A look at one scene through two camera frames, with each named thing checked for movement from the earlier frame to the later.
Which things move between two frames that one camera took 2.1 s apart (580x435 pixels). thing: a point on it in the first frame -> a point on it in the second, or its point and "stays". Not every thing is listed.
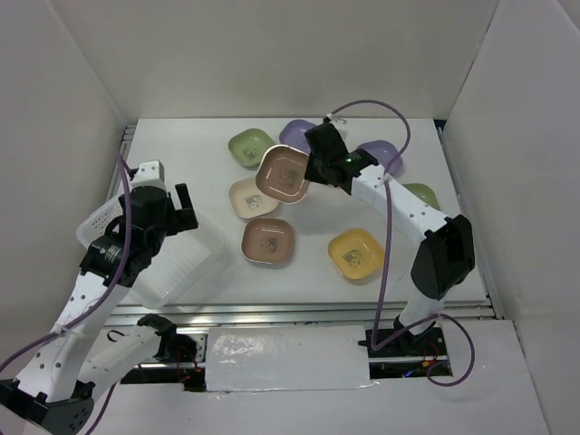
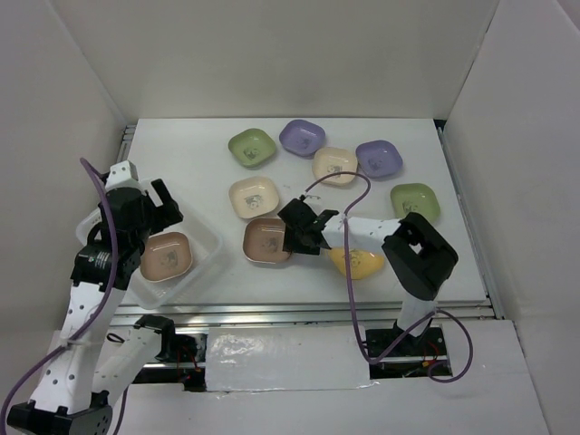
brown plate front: [266, 240] stays
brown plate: [281, 173] -> [167, 256]
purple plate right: [383, 151] stays
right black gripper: [311, 174] -> [291, 241]
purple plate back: [293, 134] stays
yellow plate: [356, 254] stays
